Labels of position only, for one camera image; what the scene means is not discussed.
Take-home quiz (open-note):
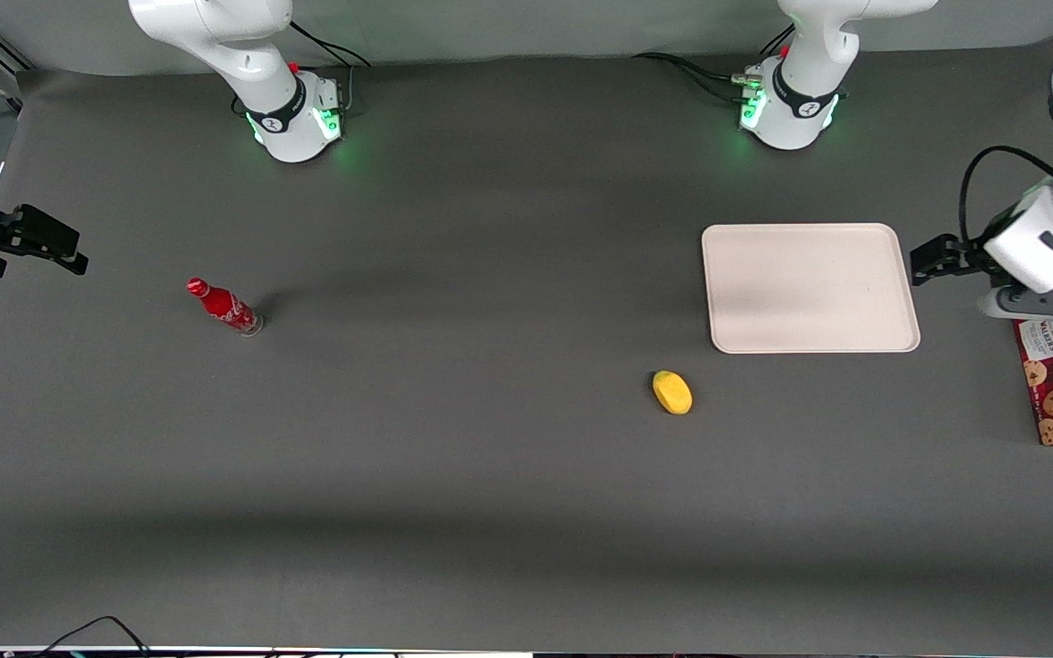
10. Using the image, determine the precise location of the black base cable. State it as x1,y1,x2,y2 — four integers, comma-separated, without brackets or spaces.
289,22,372,70
632,50,765,103

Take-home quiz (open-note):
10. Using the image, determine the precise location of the beige plastic tray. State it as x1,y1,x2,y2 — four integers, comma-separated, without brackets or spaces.
701,223,921,355

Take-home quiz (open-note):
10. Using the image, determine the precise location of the red cola bottle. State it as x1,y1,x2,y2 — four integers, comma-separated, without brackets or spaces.
186,278,264,337

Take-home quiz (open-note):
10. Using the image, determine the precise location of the black table edge cable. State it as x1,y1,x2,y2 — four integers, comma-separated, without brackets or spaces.
33,615,154,658

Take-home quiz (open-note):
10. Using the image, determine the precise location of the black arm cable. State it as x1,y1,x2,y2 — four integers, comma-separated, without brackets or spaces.
959,145,1053,244

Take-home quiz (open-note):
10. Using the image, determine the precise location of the yellow fruit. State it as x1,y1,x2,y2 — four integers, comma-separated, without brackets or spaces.
653,370,694,416

